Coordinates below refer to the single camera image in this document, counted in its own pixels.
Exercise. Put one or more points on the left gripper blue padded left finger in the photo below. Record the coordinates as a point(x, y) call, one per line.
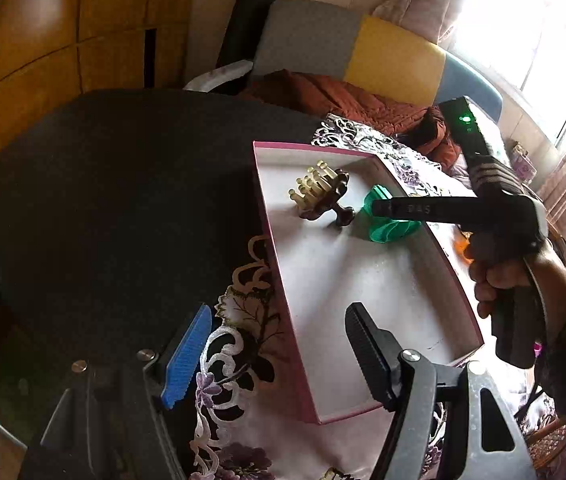
point(179, 364)

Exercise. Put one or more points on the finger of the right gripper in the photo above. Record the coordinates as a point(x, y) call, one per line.
point(418, 208)

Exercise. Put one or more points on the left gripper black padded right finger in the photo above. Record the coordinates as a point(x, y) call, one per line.
point(379, 357)

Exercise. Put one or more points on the green plastic stamp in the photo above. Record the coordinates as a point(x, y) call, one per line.
point(383, 230)

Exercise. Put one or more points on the brown cream hair claw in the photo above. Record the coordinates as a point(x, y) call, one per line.
point(319, 191)

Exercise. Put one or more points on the person right hand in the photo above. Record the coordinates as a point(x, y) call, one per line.
point(543, 270)

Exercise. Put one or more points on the purple box on desk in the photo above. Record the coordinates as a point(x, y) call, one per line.
point(522, 164)

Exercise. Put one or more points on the floral embroidered tablecloth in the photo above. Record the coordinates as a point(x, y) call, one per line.
point(248, 415)

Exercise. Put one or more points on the rust quilted jacket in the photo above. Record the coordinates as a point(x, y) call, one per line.
point(419, 127)

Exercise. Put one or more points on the white pink-edged tray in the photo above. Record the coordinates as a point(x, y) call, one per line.
point(416, 287)

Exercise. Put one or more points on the grey yellow blue sofa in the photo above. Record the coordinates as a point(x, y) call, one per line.
point(313, 37)

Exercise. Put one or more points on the black rolled mat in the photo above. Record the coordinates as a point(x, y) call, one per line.
point(244, 30)

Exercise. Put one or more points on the wooden wardrobe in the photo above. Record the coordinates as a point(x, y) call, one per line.
point(52, 51)

